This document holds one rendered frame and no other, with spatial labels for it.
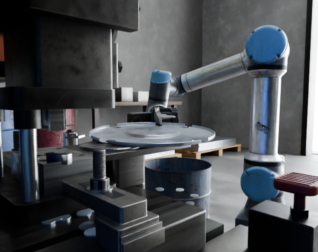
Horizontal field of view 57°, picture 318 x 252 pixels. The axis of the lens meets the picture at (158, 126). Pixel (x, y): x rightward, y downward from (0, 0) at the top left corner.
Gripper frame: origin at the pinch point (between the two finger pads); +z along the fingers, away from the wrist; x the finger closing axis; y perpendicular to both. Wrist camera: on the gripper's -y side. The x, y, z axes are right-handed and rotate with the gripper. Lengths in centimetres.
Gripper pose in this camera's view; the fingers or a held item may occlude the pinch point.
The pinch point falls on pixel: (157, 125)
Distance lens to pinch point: 80.9
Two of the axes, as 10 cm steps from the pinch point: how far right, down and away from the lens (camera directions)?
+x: -0.1, 9.9, 1.7
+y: 10.0, -0.1, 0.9
